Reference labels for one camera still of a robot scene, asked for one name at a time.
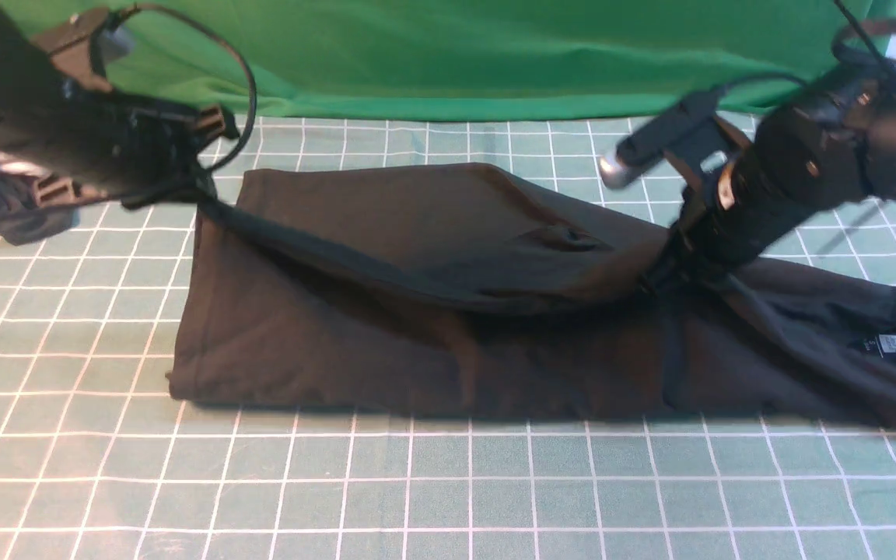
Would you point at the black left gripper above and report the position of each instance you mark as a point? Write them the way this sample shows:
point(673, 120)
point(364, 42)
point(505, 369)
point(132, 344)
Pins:
point(136, 149)

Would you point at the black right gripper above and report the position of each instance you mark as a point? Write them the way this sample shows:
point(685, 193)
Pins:
point(740, 196)

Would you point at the dark gray long-sleeve shirt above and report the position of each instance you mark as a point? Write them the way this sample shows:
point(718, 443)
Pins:
point(460, 290)

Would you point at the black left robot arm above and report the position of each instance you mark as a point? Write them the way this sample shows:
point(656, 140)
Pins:
point(74, 55)

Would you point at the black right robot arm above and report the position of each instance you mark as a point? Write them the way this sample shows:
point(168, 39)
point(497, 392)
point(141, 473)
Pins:
point(829, 144)

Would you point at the green backdrop cloth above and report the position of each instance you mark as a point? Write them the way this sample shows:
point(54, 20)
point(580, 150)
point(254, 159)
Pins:
point(511, 60)

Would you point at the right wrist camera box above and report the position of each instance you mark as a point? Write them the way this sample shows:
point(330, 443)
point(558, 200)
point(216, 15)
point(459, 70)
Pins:
point(644, 148)

